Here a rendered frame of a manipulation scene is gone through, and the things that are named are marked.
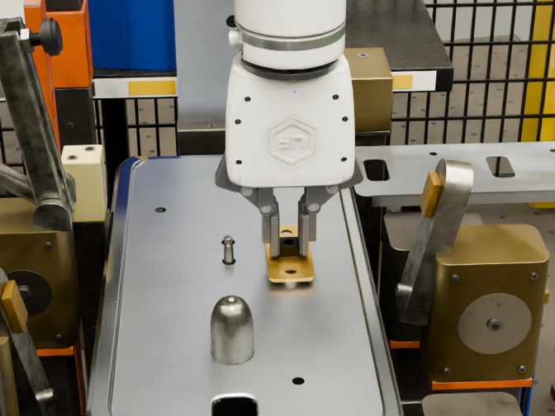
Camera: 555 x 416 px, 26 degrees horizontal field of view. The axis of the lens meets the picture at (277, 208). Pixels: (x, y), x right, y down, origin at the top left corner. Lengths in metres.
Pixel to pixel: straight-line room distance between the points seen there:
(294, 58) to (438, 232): 0.18
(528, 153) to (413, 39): 0.24
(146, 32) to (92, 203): 0.28
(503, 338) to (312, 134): 0.23
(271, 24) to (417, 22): 0.57
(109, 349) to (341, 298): 0.19
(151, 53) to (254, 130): 0.38
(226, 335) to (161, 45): 0.48
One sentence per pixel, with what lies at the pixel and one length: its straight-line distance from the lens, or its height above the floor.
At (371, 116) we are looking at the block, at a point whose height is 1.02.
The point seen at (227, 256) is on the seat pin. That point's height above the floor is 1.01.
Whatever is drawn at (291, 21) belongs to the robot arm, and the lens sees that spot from 0.88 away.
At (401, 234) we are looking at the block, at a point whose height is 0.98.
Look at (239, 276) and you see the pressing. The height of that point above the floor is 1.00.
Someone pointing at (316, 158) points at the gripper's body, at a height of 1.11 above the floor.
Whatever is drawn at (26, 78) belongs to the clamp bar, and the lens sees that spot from 0.93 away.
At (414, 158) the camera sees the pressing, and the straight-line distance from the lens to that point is 1.18.
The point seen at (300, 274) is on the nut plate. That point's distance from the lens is 0.98.
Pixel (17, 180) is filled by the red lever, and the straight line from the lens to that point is 0.98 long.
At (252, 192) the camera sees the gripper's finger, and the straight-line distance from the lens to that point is 0.97.
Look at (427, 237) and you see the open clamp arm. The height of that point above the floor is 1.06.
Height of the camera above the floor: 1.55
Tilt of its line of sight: 30 degrees down
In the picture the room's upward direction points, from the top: straight up
